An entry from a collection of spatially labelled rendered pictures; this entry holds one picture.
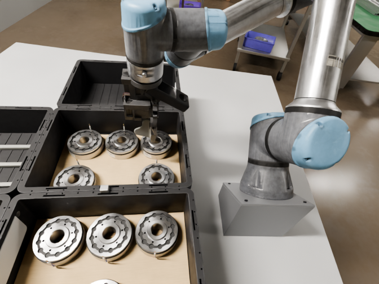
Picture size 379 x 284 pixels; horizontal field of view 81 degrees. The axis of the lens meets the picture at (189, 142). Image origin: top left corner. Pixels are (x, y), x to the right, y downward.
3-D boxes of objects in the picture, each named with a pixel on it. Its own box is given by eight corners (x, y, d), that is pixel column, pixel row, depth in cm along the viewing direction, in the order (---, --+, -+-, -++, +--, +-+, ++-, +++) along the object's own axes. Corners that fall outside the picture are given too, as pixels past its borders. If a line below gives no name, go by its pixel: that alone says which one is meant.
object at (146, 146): (171, 131, 78) (171, 130, 77) (172, 154, 71) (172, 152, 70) (141, 131, 76) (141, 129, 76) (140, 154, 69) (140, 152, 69)
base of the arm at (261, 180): (279, 185, 75) (282, 156, 74) (303, 201, 60) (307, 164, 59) (234, 183, 74) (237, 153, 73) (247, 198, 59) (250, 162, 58)
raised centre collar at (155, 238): (145, 240, 52) (145, 239, 52) (148, 220, 55) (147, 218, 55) (166, 240, 52) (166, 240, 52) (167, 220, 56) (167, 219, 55)
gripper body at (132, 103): (128, 100, 60) (123, 61, 50) (161, 102, 61) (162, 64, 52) (125, 122, 56) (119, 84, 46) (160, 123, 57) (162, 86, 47)
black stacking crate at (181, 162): (180, 134, 84) (183, 110, 75) (187, 208, 64) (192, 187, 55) (66, 134, 78) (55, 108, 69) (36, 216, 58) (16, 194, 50)
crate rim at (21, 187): (182, 114, 77) (183, 109, 75) (192, 192, 57) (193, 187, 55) (57, 112, 71) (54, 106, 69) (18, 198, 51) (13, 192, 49)
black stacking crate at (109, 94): (175, 87, 103) (176, 65, 95) (180, 133, 84) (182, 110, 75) (84, 84, 98) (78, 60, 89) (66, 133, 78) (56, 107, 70)
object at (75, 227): (25, 263, 47) (24, 262, 46) (42, 217, 54) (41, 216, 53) (76, 260, 48) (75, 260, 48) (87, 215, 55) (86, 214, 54)
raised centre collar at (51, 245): (42, 249, 49) (41, 248, 48) (49, 226, 52) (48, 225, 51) (66, 248, 49) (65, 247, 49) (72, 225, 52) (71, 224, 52)
